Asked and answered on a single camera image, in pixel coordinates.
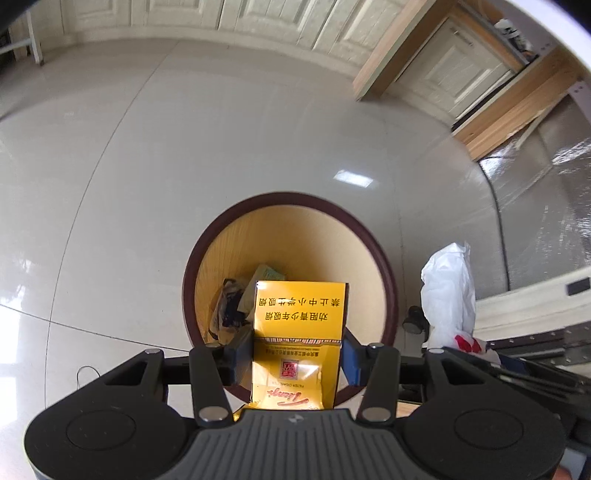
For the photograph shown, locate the white panel door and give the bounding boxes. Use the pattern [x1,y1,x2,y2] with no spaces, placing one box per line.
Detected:
[394,16,515,127]

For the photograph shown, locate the wooden waste bin dark rim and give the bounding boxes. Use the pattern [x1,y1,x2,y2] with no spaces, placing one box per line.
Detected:
[181,191,399,409]

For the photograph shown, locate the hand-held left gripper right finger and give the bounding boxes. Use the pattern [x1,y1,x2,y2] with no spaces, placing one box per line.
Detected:
[339,328,485,425]

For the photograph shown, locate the wooden door frame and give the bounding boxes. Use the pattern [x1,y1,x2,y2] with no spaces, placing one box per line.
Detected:
[353,0,591,162]

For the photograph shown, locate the yellow cigarette pack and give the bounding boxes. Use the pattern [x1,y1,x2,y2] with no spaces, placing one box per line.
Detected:
[248,279,349,411]

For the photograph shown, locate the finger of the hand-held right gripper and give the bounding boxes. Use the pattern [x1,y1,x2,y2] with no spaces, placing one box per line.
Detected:
[489,355,546,386]

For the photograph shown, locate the dark crumpled wrapper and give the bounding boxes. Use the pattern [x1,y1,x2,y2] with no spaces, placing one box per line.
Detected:
[208,277,254,344]

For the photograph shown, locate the silver foil mat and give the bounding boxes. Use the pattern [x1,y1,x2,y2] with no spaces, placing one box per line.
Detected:
[478,97,591,291]

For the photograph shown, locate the white folding doors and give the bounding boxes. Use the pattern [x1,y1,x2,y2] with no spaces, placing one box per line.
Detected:
[69,0,411,63]

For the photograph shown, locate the wooden slat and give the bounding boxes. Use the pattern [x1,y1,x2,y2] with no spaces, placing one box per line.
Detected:
[515,99,566,148]

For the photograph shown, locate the white furniture frame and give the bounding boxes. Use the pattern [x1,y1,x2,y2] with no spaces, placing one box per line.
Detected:
[475,263,591,365]

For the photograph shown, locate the white metal leg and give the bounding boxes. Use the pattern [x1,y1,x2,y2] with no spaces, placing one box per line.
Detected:
[25,9,44,65]

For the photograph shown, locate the black caster wheel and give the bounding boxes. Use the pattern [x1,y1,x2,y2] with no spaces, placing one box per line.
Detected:
[403,305,430,335]

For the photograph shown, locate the green crumpled paper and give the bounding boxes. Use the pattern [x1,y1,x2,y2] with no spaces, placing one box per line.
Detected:
[252,263,287,282]

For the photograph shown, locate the white plastic bag red print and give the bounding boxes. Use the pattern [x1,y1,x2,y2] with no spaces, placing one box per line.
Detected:
[420,241,502,365]

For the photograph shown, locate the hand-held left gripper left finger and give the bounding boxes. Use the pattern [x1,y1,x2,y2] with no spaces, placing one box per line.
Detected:
[99,330,254,428]

